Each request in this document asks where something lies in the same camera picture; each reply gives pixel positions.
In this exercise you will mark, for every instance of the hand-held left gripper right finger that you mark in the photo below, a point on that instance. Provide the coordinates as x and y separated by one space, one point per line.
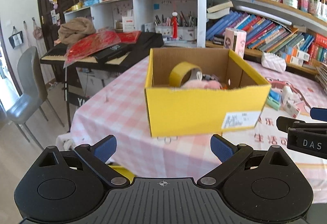
222 148

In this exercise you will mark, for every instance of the black rectangular case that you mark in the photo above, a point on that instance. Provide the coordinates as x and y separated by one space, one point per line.
112 51

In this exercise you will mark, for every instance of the white tape roll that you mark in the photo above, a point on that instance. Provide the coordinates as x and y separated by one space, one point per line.
290 2

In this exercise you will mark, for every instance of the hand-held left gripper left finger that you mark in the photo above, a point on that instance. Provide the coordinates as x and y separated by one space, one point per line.
104 148

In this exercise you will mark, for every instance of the black keyboard stand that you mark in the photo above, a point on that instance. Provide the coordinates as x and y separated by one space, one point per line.
76 101

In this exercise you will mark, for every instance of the beige cloth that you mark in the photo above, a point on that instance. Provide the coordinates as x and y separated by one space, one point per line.
76 31

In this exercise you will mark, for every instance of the small blue plastic object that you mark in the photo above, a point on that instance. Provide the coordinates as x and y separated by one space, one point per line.
275 95

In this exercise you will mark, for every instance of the lying thick book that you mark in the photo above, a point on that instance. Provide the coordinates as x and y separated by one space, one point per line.
217 15
219 6

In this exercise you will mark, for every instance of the white bookshelf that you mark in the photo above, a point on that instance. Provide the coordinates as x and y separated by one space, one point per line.
200 9

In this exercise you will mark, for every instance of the stack of papers and magazines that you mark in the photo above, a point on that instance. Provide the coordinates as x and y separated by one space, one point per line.
322 73

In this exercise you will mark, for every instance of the red tassel ornament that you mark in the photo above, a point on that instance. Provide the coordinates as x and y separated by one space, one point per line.
175 26

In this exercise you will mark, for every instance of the pink humidifier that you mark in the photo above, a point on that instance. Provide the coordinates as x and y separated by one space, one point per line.
235 40

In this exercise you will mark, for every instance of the white pen holder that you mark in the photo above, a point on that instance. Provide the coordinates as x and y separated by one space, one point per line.
163 30
187 33

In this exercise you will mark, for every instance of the small red white box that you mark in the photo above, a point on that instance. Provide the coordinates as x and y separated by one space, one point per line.
292 107

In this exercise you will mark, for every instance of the yellow tape roll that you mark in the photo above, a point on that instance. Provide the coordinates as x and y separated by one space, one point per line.
176 75

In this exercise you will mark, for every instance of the pink door ornament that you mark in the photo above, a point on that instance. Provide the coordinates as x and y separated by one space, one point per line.
53 1

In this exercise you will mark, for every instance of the thick red book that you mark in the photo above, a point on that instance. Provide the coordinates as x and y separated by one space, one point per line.
321 40

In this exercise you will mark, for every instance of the white quilted purse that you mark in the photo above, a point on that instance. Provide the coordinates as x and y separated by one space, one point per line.
273 61

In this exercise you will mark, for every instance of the pink hanging bag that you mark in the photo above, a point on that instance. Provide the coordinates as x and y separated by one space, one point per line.
37 32

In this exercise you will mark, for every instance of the red standing dictionary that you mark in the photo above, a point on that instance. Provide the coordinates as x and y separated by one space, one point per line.
318 54

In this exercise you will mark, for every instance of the white paper roll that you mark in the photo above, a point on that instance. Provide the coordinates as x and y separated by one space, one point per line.
263 14

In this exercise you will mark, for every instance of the grey toy car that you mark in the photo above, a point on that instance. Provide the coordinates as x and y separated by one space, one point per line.
208 77

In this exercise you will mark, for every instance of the dark blue tote bag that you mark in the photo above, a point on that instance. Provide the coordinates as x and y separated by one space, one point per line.
15 38

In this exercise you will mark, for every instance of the white red card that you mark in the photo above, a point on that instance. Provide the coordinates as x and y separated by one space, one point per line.
128 23

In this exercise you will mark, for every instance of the pink pig plush toy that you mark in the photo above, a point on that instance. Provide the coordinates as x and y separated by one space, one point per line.
201 84

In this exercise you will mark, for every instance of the black electronic keyboard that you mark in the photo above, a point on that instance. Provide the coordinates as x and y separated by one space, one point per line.
150 42

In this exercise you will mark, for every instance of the yellow cardboard box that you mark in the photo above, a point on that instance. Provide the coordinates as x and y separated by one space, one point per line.
191 111

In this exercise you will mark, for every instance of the gold ribbon roll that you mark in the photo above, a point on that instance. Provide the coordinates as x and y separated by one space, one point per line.
77 6

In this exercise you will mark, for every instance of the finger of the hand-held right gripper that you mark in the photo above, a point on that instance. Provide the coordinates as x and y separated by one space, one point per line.
319 114
283 123

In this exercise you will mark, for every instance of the pink checked printed tablecloth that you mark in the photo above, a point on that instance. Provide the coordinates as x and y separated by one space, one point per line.
115 101

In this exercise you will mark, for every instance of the white desk organiser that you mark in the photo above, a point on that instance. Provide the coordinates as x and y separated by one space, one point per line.
323 12

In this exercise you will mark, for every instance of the small red paper decoration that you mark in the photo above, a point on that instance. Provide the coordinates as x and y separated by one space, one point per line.
129 37

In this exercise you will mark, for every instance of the small white bottle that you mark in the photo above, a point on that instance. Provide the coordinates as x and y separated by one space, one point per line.
287 95

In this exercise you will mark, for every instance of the light blue box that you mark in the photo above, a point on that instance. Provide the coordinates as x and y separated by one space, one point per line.
92 2

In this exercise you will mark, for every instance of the orange white box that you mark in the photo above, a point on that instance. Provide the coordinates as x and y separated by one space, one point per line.
299 54
291 59

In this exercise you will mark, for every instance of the green blue eraser toy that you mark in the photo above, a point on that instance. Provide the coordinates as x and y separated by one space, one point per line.
273 105

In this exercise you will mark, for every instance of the grey chair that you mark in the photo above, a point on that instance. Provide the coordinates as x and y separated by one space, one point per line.
28 81

